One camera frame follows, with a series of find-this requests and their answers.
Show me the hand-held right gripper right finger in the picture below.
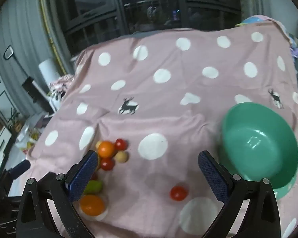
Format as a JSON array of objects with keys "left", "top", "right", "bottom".
[{"left": 198, "top": 150, "right": 281, "bottom": 238}]

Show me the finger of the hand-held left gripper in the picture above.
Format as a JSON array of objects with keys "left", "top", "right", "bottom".
[{"left": 5, "top": 160, "right": 31, "bottom": 181}]

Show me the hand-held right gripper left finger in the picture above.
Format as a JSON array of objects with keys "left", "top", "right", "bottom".
[{"left": 16, "top": 150, "right": 100, "bottom": 238}]

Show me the green fruit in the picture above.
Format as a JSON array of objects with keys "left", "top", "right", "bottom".
[{"left": 83, "top": 180, "right": 103, "bottom": 195}]

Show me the orange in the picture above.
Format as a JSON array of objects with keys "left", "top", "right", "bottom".
[
  {"left": 79, "top": 195, "right": 105, "bottom": 216},
  {"left": 98, "top": 141, "right": 115, "bottom": 158}
]

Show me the orange-red tomato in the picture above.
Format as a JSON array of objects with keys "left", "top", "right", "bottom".
[{"left": 170, "top": 185, "right": 188, "bottom": 201}]

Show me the green plastic bowl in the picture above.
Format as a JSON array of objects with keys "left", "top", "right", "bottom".
[{"left": 220, "top": 102, "right": 298, "bottom": 200}]

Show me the yellow printed bag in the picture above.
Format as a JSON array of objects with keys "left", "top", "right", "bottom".
[{"left": 15, "top": 126, "right": 43, "bottom": 154}]

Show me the potted plant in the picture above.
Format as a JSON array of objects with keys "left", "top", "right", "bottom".
[{"left": 5, "top": 109, "right": 21, "bottom": 132}]

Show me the dark red box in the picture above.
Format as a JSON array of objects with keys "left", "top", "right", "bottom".
[{"left": 36, "top": 114, "right": 52, "bottom": 129}]

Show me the white bag with black print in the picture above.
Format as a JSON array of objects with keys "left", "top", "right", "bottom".
[{"left": 48, "top": 89, "right": 65, "bottom": 112}]

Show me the black flat box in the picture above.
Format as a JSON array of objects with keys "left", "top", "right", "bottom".
[{"left": 22, "top": 77, "right": 52, "bottom": 112}]

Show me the pink polka-dot cloth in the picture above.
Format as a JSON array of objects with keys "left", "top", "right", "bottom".
[{"left": 25, "top": 15, "right": 298, "bottom": 238}]

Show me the pink clothes pile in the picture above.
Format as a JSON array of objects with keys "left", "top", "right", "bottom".
[{"left": 49, "top": 74, "right": 74, "bottom": 97}]

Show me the white paper roll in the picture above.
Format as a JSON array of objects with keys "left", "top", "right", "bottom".
[{"left": 38, "top": 58, "right": 62, "bottom": 80}]

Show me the grey curtain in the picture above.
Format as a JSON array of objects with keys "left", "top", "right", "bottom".
[{"left": 0, "top": 0, "right": 75, "bottom": 119}]

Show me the pastel colourful cloth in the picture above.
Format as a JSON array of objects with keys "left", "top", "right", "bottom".
[{"left": 235, "top": 15, "right": 298, "bottom": 57}]

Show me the black pole with loop handle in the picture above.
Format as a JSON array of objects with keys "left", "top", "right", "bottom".
[{"left": 2, "top": 45, "right": 31, "bottom": 80}]

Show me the dark window frame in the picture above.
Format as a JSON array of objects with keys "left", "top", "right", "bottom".
[{"left": 43, "top": 0, "right": 241, "bottom": 55}]

